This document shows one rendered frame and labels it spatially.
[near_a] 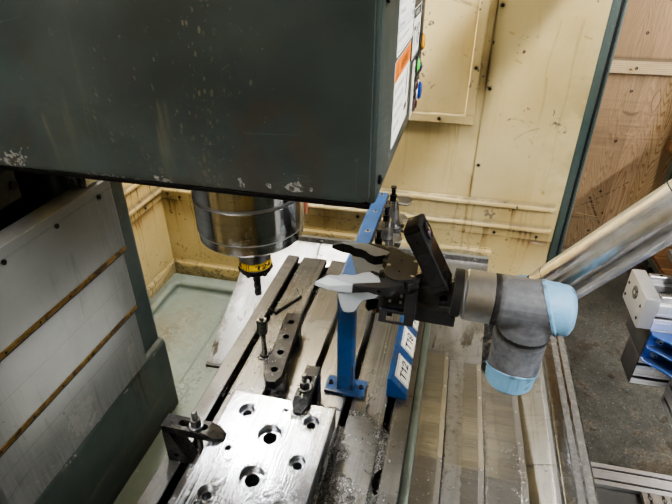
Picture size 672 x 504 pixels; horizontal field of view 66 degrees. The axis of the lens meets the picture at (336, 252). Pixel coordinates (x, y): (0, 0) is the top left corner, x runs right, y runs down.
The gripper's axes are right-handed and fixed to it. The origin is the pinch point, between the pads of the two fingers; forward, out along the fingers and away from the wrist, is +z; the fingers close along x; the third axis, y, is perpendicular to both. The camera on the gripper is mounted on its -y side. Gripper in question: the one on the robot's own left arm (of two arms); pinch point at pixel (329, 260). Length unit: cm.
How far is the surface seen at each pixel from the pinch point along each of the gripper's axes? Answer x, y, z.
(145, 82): -12.6, -27.5, 18.2
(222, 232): -8.0, -7.0, 13.1
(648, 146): 258, 58, -128
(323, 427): 5.3, 44.6, 1.4
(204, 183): -12.4, -16.3, 12.6
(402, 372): 30, 49, -12
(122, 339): 16, 43, 54
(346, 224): 101, 50, 18
